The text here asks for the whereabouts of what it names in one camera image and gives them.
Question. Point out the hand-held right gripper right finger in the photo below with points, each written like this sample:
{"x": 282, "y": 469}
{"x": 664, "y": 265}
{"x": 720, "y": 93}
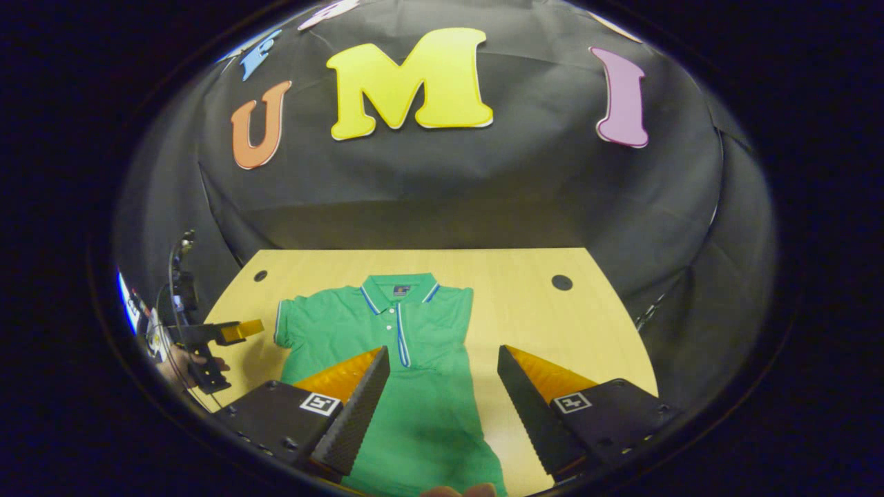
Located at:
{"x": 528, "y": 421}

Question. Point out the green T-shirt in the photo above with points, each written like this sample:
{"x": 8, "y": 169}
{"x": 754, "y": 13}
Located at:
{"x": 421, "y": 331}

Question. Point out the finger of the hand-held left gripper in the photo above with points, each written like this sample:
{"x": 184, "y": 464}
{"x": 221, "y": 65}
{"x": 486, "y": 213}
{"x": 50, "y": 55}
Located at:
{"x": 242, "y": 331}

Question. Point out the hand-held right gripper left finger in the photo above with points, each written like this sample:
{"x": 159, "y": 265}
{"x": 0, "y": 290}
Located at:
{"x": 356, "y": 421}

